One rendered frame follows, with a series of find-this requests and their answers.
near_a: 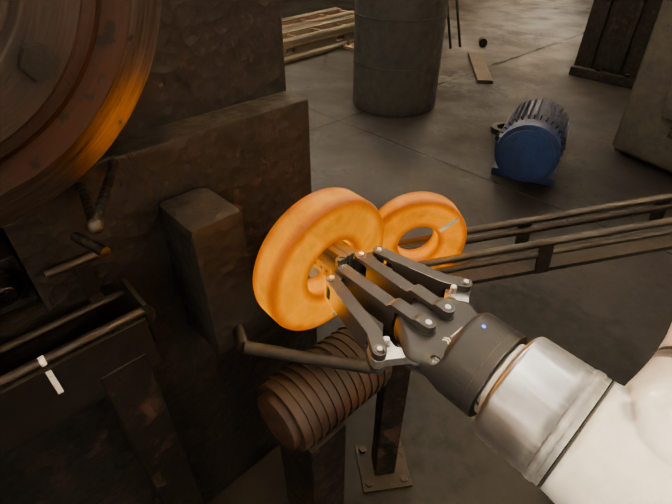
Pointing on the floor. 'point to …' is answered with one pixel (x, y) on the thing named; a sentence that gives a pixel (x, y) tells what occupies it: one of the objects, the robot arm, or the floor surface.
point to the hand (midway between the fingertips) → (323, 249)
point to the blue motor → (532, 142)
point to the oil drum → (397, 55)
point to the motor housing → (316, 418)
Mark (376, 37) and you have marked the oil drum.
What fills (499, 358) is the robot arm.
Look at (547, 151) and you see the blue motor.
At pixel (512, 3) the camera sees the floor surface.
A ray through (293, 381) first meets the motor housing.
